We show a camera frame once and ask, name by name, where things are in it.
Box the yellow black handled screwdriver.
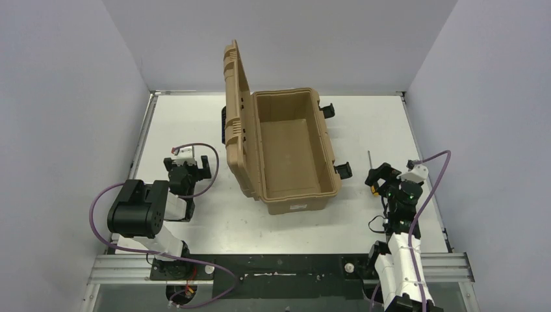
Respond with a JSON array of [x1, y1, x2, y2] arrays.
[[365, 150, 380, 197]]

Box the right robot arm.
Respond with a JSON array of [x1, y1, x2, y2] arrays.
[[365, 162, 441, 311]]

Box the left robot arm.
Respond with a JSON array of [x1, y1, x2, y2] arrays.
[[107, 154, 212, 280]]

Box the tan plastic tool box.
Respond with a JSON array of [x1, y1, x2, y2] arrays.
[[222, 42, 352, 215]]

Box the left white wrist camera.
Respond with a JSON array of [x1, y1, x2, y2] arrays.
[[171, 146, 196, 166]]

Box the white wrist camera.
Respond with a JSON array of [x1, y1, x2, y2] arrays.
[[171, 146, 196, 166], [398, 160, 429, 184]]

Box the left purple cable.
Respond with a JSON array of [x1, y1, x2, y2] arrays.
[[88, 142, 239, 309]]

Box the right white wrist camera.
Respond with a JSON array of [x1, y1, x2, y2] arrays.
[[398, 160, 429, 184]]

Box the aluminium mounting rail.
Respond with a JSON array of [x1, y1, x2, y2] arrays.
[[88, 253, 474, 285]]

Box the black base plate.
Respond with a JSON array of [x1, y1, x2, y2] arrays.
[[149, 253, 379, 300]]

